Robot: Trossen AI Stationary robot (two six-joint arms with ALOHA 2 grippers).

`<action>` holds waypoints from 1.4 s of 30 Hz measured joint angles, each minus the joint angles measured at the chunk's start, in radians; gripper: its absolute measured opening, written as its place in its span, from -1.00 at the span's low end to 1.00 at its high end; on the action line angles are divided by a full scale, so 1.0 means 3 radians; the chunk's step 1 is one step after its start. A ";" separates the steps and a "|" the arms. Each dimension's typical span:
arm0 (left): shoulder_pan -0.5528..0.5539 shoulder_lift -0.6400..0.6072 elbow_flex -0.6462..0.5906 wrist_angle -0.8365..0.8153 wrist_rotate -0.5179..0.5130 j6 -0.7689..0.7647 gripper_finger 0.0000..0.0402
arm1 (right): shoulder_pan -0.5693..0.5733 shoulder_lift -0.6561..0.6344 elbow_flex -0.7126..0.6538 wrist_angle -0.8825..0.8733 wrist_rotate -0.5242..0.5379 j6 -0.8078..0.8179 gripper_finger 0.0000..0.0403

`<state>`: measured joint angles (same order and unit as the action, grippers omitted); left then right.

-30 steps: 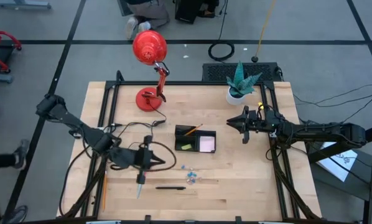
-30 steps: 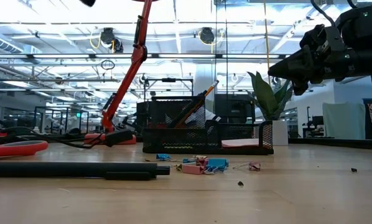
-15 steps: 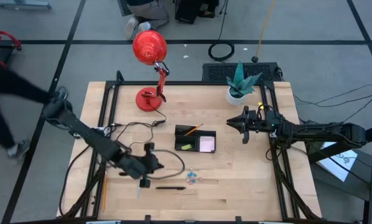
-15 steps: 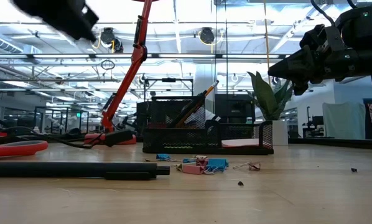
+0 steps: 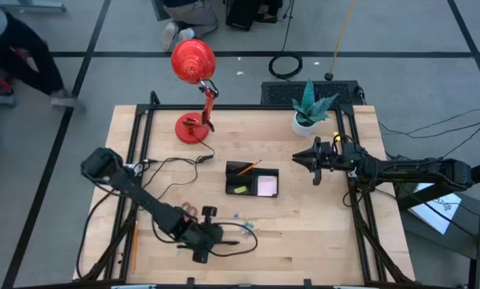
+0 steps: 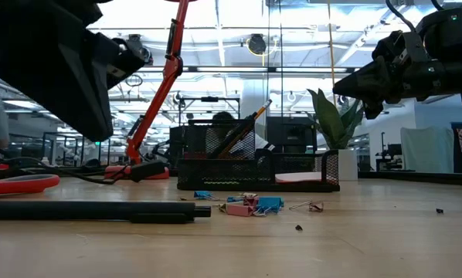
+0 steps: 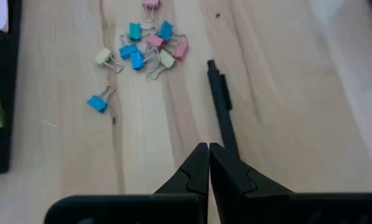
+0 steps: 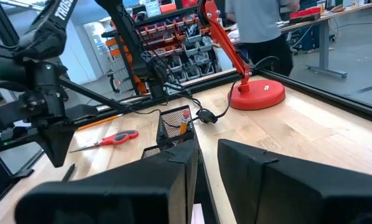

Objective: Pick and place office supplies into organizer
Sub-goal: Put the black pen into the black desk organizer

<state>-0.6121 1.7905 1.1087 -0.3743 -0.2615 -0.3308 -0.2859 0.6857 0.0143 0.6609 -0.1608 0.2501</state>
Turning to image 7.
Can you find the teal binder clip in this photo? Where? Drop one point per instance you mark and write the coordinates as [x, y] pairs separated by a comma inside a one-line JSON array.
[[135, 31]]

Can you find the cream binder clip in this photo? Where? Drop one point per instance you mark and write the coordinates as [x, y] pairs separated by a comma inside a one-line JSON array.
[[167, 59], [103, 56]]

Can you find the black pen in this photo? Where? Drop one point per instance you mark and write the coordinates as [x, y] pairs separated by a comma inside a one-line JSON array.
[[221, 102]]

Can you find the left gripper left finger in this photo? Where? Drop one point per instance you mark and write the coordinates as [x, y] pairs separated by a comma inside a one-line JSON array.
[[127, 211]]

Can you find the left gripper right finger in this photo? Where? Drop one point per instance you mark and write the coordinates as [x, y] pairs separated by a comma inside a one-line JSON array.
[[267, 208]]

